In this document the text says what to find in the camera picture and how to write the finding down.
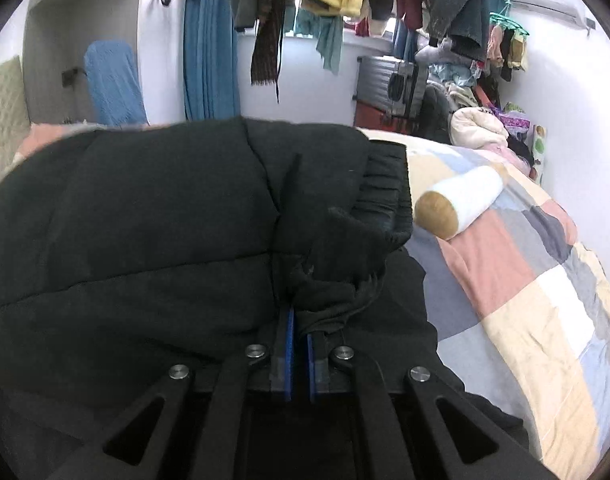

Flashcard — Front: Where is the blue towel covered chair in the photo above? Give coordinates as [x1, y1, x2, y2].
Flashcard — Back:
[84, 40, 148, 127]

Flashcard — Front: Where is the green sock hanger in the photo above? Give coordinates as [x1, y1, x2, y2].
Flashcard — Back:
[490, 0, 529, 37]

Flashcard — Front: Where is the dark grey hanging coat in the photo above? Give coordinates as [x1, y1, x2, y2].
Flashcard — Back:
[422, 0, 489, 62]

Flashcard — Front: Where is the black puffer jacket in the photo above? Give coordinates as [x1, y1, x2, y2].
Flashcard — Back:
[0, 116, 532, 480]

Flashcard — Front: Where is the brown plaid scarf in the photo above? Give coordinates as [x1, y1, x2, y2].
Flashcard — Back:
[250, 0, 294, 84]

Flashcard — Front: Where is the blue curtain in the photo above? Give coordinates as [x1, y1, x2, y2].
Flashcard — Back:
[183, 0, 240, 120]

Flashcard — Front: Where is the patchwork pastel quilt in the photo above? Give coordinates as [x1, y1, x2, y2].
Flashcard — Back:
[359, 127, 610, 480]

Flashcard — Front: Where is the cream quilted headboard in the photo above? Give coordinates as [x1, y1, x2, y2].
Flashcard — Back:
[0, 56, 30, 178]

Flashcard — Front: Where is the cream fluffy bundle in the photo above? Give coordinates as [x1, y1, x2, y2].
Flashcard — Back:
[449, 107, 509, 150]

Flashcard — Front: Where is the white cylindrical bolster pillow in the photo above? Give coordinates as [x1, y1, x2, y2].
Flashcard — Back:
[413, 164, 509, 240]

